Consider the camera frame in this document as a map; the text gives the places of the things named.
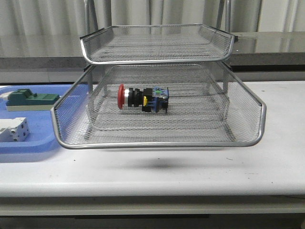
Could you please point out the white curtain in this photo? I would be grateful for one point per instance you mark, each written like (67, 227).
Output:
(59, 17)

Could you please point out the green and beige switch block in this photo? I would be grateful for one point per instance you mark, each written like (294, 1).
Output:
(26, 100)

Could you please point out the red emergency stop push button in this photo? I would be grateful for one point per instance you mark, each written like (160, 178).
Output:
(150, 99)

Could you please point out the mesh tray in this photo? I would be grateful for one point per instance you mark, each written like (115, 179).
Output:
(157, 43)
(196, 112)
(245, 117)

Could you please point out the white circuit breaker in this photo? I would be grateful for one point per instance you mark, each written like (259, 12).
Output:
(14, 130)

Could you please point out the blue plastic tray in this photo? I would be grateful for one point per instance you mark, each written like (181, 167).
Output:
(41, 134)

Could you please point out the grey stone counter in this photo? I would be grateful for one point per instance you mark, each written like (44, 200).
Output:
(40, 59)

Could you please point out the grey metal rack frame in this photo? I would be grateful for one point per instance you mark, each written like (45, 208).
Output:
(158, 83)

